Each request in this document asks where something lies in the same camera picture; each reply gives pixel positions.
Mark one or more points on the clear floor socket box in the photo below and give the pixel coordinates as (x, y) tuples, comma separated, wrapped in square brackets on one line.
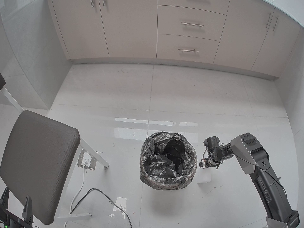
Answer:
[(86, 160)]

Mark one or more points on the grey chair with white legs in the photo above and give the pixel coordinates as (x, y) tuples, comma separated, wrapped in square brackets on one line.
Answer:
[(35, 163)]

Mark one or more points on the white paper piece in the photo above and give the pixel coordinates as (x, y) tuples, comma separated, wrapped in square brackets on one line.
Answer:
[(204, 177)]

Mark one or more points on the black plastic bag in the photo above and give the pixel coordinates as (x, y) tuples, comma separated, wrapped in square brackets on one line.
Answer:
[(163, 182)]

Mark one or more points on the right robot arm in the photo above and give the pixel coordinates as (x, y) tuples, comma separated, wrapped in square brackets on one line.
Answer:
[(247, 153)]

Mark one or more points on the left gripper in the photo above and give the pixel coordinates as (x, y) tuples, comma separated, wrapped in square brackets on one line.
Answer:
[(11, 220)]

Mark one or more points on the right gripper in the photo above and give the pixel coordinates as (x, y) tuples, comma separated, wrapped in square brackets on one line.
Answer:
[(207, 163)]

